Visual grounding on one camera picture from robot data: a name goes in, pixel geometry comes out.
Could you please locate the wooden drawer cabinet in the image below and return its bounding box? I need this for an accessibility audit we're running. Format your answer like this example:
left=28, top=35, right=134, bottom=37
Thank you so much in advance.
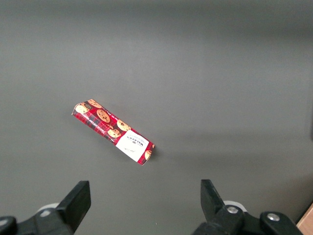
left=295, top=202, right=313, bottom=235

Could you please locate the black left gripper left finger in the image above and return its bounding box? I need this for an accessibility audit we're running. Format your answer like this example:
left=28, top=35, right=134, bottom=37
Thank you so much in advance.
left=0, top=180, right=92, bottom=235

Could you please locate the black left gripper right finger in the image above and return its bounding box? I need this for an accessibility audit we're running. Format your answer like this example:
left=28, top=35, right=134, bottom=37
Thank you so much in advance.
left=193, top=179, right=304, bottom=235

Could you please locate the red tartan cookie box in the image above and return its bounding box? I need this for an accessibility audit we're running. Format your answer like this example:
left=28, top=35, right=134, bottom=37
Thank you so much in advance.
left=70, top=98, right=156, bottom=166

